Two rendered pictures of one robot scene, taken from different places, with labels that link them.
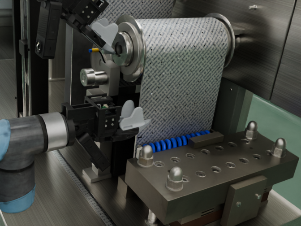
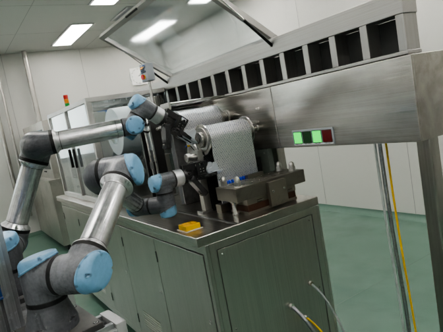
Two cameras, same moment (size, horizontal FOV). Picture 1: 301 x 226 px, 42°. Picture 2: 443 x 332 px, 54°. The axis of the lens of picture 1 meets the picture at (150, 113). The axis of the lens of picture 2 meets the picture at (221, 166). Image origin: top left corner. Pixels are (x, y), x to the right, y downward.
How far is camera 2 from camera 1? 1.23 m
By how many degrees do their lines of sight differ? 19
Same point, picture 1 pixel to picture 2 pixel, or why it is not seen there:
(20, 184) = (169, 200)
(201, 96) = (246, 155)
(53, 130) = (178, 173)
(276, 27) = (269, 112)
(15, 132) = (163, 176)
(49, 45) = (168, 141)
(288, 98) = (285, 141)
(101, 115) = (197, 165)
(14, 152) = (164, 184)
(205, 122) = (253, 169)
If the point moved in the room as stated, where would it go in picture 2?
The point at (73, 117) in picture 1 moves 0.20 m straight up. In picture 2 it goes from (185, 168) to (177, 124)
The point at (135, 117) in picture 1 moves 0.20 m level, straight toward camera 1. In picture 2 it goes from (213, 166) to (212, 172)
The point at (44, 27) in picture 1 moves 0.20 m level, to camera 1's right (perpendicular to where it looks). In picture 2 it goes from (165, 135) to (208, 127)
